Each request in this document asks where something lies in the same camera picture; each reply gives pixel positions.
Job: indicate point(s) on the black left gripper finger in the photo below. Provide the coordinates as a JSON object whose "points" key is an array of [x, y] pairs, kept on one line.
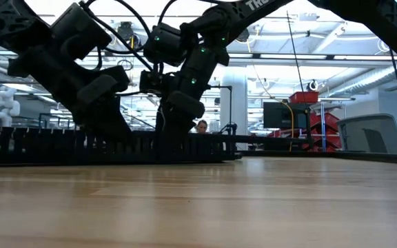
{"points": [[102, 110]]}

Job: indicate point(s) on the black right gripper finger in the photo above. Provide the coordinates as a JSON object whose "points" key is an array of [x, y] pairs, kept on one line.
{"points": [[160, 118], [181, 113]]}

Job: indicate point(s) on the black duct cover strip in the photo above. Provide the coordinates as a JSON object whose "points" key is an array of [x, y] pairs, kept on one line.
{"points": [[274, 138]]}

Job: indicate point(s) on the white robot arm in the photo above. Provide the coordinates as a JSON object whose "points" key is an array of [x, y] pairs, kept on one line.
{"points": [[3, 106]]}

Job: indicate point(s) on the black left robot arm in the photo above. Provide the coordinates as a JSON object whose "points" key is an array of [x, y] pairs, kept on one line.
{"points": [[12, 24]]}

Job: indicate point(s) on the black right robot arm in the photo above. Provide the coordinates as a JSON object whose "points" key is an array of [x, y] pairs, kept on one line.
{"points": [[374, 17]]}

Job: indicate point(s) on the person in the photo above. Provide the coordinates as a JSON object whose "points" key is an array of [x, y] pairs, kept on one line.
{"points": [[202, 127]]}

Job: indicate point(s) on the white column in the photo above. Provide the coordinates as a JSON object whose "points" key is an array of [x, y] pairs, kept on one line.
{"points": [[234, 103]]}

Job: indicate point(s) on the black monitor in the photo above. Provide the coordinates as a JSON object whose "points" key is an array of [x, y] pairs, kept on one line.
{"points": [[281, 115]]}

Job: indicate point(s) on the red storage bin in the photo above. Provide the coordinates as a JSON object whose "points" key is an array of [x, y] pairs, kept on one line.
{"points": [[303, 97]]}

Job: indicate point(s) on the small white ringed ceiling reel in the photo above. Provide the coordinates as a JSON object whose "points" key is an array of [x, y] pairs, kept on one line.
{"points": [[313, 85]]}

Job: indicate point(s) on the long ceiling light strip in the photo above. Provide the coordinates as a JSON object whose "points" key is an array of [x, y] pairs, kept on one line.
{"points": [[322, 56]]}

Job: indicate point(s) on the red shelf rack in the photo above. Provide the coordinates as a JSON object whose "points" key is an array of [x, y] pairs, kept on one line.
{"points": [[327, 122]]}

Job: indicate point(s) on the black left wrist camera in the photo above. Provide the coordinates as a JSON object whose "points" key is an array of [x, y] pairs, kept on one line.
{"points": [[115, 77]]}

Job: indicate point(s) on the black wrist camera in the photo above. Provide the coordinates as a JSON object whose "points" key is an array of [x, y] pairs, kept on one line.
{"points": [[155, 82], [115, 77]]}

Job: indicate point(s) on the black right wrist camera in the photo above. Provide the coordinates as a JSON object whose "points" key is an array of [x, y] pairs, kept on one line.
{"points": [[155, 82]]}

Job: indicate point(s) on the black gantry frame with camera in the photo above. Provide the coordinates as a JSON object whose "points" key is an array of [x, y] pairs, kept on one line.
{"points": [[231, 103]]}

